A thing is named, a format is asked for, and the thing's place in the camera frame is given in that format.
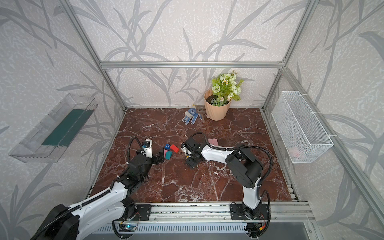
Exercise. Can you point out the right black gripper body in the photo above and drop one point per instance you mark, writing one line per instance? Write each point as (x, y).
(190, 153)

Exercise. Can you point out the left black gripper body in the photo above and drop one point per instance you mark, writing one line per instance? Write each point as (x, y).
(155, 159)

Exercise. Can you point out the red block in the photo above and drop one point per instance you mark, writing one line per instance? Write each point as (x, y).
(174, 148)

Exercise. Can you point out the pink block front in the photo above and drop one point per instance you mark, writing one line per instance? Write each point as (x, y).
(213, 142)

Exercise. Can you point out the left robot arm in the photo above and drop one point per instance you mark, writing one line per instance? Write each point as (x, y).
(79, 220)

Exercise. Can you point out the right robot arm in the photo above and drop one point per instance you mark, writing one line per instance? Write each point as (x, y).
(244, 165)

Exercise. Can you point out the teal block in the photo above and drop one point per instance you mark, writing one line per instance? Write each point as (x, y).
(168, 155)

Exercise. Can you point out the blue white garden glove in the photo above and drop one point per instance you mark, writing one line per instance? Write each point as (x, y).
(191, 115)

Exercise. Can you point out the small brown rake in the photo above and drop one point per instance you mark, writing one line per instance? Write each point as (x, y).
(201, 110)

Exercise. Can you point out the beige flower pot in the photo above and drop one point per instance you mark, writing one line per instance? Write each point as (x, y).
(213, 112)

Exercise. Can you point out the left controller board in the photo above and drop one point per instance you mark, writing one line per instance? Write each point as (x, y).
(128, 227)

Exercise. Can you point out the green white artificial flowers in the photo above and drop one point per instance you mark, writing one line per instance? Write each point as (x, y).
(225, 88)

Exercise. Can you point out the green mat in tray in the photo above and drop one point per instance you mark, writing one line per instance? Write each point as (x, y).
(67, 130)

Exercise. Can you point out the pink item in basket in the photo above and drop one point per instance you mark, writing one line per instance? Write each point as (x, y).
(295, 153)

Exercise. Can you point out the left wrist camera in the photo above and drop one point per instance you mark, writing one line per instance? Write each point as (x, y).
(147, 148)

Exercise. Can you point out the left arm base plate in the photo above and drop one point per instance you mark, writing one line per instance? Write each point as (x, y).
(142, 213)

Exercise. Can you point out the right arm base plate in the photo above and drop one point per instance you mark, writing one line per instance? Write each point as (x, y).
(242, 212)

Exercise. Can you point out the clear plastic wall tray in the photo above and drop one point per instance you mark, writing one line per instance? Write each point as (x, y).
(31, 150)

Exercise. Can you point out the aluminium frame crossbar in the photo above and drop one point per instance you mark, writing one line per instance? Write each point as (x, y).
(248, 65)

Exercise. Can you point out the white wire mesh basket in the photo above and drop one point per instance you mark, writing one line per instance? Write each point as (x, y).
(300, 127)

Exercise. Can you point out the aluminium front rail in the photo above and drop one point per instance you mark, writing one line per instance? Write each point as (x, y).
(196, 212)

